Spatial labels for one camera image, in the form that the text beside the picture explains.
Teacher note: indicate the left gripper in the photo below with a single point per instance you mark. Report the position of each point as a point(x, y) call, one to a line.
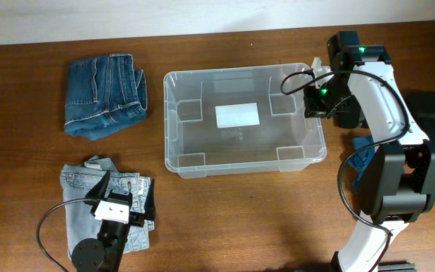
point(137, 217)

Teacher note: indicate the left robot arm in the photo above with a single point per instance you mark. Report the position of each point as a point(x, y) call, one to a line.
point(104, 252)

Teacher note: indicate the clear plastic storage bin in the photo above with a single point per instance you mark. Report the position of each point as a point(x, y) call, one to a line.
point(285, 140)

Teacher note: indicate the dark blue folded jeans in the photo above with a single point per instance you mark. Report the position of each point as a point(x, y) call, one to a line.
point(104, 95)

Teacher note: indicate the teal blue shirt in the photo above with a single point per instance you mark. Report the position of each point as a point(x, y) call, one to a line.
point(360, 161)

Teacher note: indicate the light blue jeans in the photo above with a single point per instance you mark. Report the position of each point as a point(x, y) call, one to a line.
point(77, 180)

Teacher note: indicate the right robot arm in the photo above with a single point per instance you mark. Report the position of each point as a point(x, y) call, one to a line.
point(398, 185)

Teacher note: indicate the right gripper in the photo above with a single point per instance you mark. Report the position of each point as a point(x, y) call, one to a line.
point(312, 108)

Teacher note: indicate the white label in bin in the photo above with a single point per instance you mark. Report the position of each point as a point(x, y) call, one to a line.
point(237, 115)

